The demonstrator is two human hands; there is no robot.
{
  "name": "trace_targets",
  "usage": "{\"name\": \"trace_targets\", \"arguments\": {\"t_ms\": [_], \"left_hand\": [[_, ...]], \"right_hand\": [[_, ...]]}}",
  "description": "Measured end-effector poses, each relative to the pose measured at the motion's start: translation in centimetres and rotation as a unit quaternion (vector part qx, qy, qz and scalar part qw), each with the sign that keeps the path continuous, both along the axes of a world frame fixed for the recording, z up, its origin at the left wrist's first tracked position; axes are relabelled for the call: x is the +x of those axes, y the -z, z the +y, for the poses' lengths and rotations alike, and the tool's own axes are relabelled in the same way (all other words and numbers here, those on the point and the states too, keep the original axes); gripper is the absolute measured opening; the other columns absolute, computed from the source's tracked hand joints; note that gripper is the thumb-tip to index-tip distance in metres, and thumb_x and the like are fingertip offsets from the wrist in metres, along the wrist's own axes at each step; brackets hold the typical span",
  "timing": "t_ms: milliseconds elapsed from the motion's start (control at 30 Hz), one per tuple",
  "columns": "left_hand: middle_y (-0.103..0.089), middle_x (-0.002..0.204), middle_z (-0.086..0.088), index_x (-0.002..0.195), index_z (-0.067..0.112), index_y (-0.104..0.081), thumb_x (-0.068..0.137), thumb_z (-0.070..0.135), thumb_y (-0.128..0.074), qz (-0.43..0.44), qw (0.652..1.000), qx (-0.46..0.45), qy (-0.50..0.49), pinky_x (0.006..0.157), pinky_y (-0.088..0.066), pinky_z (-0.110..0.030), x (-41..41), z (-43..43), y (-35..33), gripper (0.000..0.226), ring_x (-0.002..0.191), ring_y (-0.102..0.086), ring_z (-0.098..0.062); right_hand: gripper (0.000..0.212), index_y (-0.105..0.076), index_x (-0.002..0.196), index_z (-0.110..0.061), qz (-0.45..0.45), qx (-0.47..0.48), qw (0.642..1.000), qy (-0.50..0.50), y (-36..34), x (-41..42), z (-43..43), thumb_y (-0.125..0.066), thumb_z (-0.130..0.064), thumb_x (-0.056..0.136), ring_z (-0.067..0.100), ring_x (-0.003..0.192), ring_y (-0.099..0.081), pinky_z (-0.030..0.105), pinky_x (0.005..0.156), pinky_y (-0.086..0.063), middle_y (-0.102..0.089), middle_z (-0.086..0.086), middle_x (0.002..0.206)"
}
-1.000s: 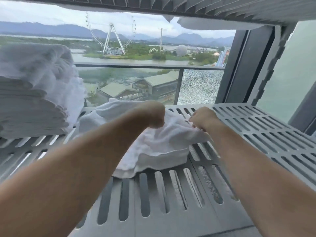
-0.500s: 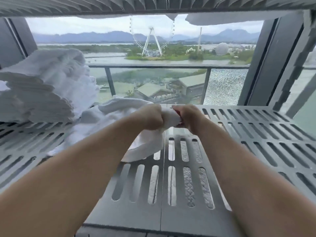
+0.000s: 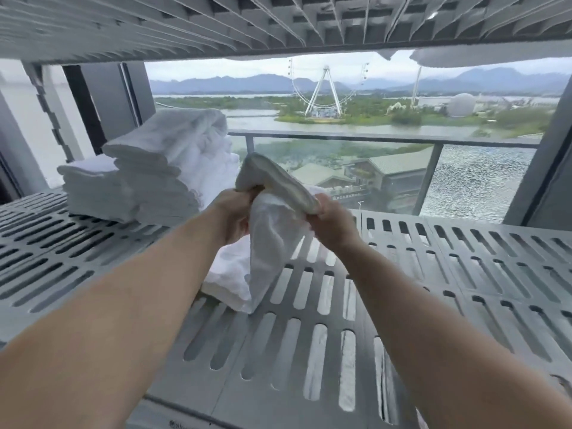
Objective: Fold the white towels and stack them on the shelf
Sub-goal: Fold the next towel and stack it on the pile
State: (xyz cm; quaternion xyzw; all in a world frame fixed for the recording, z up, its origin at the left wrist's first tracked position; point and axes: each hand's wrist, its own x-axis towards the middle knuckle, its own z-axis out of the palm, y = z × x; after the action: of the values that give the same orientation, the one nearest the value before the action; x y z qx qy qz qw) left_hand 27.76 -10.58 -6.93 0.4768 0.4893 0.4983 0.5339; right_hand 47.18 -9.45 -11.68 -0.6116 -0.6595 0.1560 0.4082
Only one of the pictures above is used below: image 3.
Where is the person's left forearm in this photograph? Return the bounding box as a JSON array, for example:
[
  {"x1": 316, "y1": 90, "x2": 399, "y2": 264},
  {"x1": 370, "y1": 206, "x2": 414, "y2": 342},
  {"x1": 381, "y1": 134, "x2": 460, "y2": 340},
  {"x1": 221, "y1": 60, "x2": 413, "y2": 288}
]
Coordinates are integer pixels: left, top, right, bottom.
[{"x1": 0, "y1": 205, "x2": 233, "y2": 429}]

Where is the white dome building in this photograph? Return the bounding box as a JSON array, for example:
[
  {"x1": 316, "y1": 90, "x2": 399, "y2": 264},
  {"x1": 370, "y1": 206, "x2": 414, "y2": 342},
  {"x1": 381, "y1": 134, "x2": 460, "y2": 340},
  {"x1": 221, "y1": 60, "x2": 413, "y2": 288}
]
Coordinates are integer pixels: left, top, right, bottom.
[{"x1": 447, "y1": 93, "x2": 477, "y2": 118}]

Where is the grey slotted shelf board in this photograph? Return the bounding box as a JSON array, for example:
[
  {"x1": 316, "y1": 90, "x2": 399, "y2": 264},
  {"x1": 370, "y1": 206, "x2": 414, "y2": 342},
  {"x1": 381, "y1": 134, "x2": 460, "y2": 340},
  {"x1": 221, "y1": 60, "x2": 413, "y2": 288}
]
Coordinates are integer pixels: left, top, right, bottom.
[{"x1": 0, "y1": 187, "x2": 572, "y2": 429}]

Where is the white hand towel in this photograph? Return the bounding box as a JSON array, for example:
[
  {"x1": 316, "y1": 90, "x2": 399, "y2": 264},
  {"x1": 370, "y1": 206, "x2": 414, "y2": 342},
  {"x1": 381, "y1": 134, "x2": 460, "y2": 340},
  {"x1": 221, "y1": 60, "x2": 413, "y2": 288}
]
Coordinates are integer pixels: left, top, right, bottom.
[
  {"x1": 101, "y1": 107, "x2": 229, "y2": 175},
  {"x1": 201, "y1": 151, "x2": 327, "y2": 314}
]

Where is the grey notched shelf post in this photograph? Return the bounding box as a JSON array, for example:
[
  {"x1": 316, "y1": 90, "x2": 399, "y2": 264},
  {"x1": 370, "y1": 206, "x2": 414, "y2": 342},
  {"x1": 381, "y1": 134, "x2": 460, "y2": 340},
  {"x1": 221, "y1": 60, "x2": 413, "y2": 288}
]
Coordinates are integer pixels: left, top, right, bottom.
[{"x1": 21, "y1": 61, "x2": 86, "y2": 164}]

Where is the white hanging sheet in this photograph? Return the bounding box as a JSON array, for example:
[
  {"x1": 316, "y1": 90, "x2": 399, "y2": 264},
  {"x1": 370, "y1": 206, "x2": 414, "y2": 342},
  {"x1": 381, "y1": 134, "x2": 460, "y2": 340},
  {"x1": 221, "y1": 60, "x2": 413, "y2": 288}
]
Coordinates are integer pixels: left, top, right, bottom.
[{"x1": 228, "y1": 48, "x2": 572, "y2": 69}]

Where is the grey roofed building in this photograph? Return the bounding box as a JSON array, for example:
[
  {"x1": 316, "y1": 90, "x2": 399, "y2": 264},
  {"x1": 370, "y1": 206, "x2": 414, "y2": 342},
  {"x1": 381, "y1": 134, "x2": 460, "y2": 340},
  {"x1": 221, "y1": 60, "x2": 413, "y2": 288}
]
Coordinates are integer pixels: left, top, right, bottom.
[{"x1": 290, "y1": 146, "x2": 434, "y2": 214}]

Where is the dark window frame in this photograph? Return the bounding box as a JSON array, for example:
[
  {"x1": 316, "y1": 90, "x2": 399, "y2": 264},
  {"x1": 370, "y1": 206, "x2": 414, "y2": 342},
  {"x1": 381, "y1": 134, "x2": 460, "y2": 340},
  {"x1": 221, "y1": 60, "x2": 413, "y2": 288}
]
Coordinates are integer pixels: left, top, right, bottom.
[
  {"x1": 502, "y1": 89, "x2": 572, "y2": 231},
  {"x1": 62, "y1": 62, "x2": 156, "y2": 156}
]

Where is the grey ribbed shelf board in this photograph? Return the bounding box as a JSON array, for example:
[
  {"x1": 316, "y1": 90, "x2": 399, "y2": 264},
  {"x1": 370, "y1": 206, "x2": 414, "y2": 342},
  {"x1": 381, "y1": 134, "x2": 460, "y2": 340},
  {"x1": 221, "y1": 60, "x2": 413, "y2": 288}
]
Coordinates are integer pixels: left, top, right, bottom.
[{"x1": 0, "y1": 0, "x2": 572, "y2": 66}]

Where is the person's right hand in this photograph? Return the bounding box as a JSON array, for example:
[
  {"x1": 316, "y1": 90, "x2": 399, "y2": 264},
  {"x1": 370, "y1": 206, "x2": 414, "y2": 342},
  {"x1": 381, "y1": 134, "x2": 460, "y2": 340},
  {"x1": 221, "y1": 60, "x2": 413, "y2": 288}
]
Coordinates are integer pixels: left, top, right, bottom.
[{"x1": 306, "y1": 194, "x2": 363, "y2": 254}]

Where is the glass balcony railing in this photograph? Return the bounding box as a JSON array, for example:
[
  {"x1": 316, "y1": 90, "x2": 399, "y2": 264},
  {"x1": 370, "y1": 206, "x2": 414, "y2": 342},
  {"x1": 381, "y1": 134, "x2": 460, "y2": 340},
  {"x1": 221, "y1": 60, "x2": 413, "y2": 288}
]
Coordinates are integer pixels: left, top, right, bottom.
[{"x1": 228, "y1": 129, "x2": 544, "y2": 224}]

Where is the person's left hand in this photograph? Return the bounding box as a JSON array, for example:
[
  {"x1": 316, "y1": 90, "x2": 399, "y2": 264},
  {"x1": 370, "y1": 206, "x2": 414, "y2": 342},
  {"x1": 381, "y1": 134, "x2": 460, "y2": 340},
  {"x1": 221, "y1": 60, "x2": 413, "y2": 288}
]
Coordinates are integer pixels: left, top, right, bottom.
[{"x1": 212, "y1": 186, "x2": 265, "y2": 246}]

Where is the stack of folded white towels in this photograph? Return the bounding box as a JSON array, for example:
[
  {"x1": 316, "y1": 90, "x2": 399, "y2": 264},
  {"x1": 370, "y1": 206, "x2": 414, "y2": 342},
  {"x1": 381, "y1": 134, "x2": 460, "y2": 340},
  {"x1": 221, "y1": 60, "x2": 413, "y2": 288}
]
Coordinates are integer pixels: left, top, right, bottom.
[
  {"x1": 114, "y1": 151, "x2": 242, "y2": 228},
  {"x1": 57, "y1": 154, "x2": 137, "y2": 222}
]

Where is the white ferris wheel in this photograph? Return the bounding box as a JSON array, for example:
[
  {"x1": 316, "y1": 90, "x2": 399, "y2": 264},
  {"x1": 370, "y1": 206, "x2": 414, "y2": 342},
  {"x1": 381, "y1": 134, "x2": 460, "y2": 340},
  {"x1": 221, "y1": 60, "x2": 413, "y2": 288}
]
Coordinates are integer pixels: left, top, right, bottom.
[{"x1": 289, "y1": 57, "x2": 369, "y2": 118}]

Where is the tall thin tower ride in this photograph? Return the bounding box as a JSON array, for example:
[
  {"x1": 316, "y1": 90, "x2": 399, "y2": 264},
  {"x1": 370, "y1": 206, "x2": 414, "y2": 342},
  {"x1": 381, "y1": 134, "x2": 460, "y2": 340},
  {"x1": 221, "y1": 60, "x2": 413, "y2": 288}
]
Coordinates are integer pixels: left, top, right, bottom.
[{"x1": 410, "y1": 66, "x2": 423, "y2": 108}]

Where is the person's right forearm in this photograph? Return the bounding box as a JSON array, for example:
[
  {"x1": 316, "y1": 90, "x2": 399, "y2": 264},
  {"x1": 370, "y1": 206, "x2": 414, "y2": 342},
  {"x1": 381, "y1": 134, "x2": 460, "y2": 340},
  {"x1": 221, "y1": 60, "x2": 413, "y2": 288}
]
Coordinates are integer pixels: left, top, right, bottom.
[{"x1": 337, "y1": 238, "x2": 572, "y2": 429}]

